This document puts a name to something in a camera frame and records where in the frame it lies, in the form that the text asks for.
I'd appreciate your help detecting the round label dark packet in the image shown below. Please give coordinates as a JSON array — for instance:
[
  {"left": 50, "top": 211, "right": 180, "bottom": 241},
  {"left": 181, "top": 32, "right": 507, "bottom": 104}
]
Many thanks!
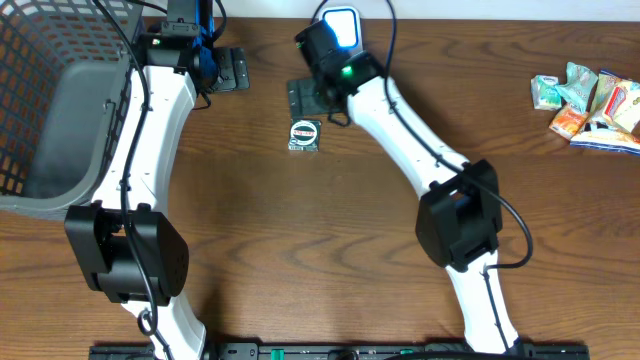
[{"left": 288, "top": 119, "right": 322, "bottom": 152}]

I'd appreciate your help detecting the green tissue pack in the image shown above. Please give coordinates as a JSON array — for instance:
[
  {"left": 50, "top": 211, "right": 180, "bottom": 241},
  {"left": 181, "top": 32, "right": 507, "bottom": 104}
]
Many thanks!
[{"left": 530, "top": 75, "right": 563, "bottom": 111}]

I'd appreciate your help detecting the orange small packet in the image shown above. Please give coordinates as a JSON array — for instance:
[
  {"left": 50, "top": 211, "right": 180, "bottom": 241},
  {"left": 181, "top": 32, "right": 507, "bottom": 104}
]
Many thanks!
[{"left": 549, "top": 103, "right": 589, "bottom": 140}]

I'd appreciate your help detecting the teal snack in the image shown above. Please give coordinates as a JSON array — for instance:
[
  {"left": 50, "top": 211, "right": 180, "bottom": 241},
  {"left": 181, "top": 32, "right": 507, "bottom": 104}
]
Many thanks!
[{"left": 554, "top": 62, "right": 598, "bottom": 113}]

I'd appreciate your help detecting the yellow snack bag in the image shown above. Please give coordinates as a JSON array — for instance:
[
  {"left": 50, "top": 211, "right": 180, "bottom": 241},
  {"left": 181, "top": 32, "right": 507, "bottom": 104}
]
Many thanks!
[{"left": 570, "top": 70, "right": 639, "bottom": 156}]

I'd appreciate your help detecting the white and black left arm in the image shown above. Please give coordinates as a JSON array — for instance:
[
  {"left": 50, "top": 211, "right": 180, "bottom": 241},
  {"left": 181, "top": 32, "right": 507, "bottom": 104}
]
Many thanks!
[{"left": 64, "top": 33, "right": 250, "bottom": 359}]

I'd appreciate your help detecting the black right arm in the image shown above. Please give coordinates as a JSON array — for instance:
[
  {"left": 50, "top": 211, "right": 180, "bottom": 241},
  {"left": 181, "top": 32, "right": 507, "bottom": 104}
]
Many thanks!
[{"left": 295, "top": 21, "right": 517, "bottom": 354}]

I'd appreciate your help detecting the white barcode scanner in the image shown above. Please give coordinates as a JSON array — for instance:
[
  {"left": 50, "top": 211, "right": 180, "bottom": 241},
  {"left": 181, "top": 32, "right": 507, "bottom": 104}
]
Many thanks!
[{"left": 318, "top": 6, "right": 363, "bottom": 55}]

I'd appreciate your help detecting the dark mesh plastic basket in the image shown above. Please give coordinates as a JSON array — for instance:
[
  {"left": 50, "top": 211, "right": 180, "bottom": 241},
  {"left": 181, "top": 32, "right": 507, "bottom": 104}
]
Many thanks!
[{"left": 1, "top": 0, "right": 143, "bottom": 221}]

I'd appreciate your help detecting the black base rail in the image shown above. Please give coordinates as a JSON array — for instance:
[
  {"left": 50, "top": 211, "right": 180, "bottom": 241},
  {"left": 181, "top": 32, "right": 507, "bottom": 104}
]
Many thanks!
[{"left": 89, "top": 341, "right": 591, "bottom": 360}]

